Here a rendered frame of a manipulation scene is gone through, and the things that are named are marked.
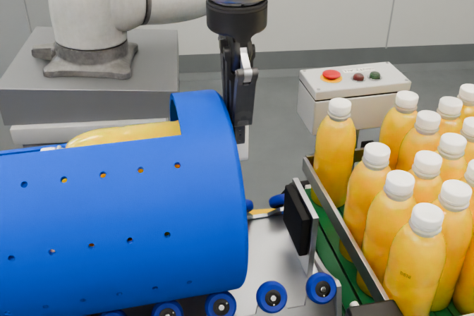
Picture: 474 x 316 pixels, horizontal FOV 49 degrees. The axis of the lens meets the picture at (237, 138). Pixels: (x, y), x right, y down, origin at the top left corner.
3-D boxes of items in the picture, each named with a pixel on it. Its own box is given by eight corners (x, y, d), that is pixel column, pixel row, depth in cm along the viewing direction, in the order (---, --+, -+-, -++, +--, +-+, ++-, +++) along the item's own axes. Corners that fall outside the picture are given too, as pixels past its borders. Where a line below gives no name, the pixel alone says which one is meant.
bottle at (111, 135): (197, 111, 73) (59, 125, 69) (204, 130, 66) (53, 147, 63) (199, 156, 75) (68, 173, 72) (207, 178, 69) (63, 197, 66)
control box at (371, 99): (296, 111, 112) (299, 68, 106) (381, 102, 115) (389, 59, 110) (311, 136, 104) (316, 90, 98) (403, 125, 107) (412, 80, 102)
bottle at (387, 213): (366, 300, 81) (384, 209, 71) (350, 266, 86) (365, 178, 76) (408, 294, 82) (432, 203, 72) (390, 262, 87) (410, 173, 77)
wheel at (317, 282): (302, 274, 76) (306, 276, 74) (331, 269, 77) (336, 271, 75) (306, 305, 76) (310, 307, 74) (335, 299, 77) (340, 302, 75)
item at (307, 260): (280, 236, 90) (283, 178, 83) (293, 234, 90) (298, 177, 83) (298, 279, 81) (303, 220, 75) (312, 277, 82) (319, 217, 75)
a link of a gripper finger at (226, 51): (252, 41, 65) (255, 46, 64) (252, 118, 71) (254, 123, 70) (222, 44, 65) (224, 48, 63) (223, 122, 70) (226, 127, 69)
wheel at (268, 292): (252, 282, 75) (255, 285, 73) (283, 277, 76) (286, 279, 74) (257, 314, 75) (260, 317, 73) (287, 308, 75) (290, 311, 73)
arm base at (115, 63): (44, 44, 123) (41, 21, 120) (138, 47, 125) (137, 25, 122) (22, 76, 108) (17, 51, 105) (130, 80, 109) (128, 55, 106)
